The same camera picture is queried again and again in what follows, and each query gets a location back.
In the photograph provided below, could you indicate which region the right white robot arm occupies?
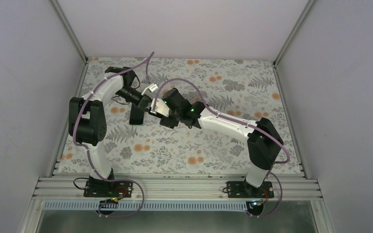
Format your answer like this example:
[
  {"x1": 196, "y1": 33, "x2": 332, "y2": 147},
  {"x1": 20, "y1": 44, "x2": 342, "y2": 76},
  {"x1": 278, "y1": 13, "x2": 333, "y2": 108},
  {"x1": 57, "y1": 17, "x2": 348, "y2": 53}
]
[{"x1": 150, "y1": 88, "x2": 283, "y2": 198}]

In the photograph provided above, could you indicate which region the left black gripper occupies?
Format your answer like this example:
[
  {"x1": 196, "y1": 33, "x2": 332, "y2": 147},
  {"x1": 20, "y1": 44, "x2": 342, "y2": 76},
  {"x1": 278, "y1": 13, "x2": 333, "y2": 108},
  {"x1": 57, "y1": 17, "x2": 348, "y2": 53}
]
[{"x1": 116, "y1": 86, "x2": 153, "y2": 112}]

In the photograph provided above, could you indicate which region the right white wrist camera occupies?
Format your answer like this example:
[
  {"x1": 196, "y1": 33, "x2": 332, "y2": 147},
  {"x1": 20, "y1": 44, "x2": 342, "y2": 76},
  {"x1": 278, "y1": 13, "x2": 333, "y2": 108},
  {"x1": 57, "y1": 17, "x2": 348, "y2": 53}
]
[{"x1": 149, "y1": 98, "x2": 170, "y2": 118}]

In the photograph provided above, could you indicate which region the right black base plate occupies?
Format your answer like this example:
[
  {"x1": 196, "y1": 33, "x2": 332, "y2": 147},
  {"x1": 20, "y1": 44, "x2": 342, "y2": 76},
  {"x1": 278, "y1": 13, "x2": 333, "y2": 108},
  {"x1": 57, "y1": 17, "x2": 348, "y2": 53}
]
[{"x1": 222, "y1": 181, "x2": 275, "y2": 199}]

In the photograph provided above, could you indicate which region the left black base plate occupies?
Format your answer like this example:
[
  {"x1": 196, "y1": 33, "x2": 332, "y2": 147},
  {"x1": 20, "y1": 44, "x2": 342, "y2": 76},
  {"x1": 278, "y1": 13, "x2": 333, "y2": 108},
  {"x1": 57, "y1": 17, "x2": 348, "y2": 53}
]
[{"x1": 83, "y1": 177, "x2": 134, "y2": 199}]

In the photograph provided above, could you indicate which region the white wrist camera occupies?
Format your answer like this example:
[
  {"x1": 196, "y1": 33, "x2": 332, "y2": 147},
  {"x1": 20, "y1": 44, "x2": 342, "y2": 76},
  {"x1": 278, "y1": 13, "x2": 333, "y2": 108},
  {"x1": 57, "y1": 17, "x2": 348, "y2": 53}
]
[
  {"x1": 149, "y1": 98, "x2": 170, "y2": 118},
  {"x1": 141, "y1": 83, "x2": 158, "y2": 95}
]

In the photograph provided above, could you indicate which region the slotted grey cable duct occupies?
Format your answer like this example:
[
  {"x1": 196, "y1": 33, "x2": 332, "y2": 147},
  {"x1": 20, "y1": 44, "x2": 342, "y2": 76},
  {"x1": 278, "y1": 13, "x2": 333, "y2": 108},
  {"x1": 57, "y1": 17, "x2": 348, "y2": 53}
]
[{"x1": 43, "y1": 200, "x2": 248, "y2": 212}]

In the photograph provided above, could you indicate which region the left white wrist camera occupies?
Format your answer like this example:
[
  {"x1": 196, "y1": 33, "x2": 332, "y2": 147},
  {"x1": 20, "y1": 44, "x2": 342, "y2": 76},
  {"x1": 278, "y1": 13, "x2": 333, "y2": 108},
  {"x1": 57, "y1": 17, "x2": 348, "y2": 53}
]
[{"x1": 141, "y1": 83, "x2": 158, "y2": 95}]

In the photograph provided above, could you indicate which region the black phone from beige case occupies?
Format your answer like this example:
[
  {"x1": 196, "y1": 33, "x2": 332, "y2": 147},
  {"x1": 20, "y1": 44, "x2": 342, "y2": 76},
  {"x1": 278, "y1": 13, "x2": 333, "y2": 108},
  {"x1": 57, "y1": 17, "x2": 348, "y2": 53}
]
[{"x1": 129, "y1": 104, "x2": 144, "y2": 125}]

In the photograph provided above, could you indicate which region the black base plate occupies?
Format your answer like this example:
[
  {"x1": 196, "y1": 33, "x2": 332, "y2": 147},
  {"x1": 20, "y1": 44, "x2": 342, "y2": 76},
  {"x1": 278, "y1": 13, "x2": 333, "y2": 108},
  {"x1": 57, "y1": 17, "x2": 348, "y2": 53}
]
[
  {"x1": 222, "y1": 181, "x2": 275, "y2": 199},
  {"x1": 83, "y1": 177, "x2": 134, "y2": 199}
]

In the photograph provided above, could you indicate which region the floral patterned table mat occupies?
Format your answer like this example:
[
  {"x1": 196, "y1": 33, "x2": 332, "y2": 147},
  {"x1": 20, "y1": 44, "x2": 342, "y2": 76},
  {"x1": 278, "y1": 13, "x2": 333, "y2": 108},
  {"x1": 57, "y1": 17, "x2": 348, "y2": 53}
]
[{"x1": 57, "y1": 57, "x2": 303, "y2": 176}]

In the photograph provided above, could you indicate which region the aluminium rail frame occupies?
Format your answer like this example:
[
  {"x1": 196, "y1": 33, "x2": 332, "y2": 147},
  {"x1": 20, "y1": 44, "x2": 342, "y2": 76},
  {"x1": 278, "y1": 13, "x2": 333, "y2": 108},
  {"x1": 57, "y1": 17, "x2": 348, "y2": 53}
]
[{"x1": 33, "y1": 174, "x2": 323, "y2": 201}]

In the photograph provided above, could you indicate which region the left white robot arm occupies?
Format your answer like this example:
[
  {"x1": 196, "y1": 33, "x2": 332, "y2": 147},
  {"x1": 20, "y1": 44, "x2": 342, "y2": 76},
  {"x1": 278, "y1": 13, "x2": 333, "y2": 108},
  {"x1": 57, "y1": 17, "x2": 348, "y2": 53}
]
[{"x1": 68, "y1": 67, "x2": 152, "y2": 197}]

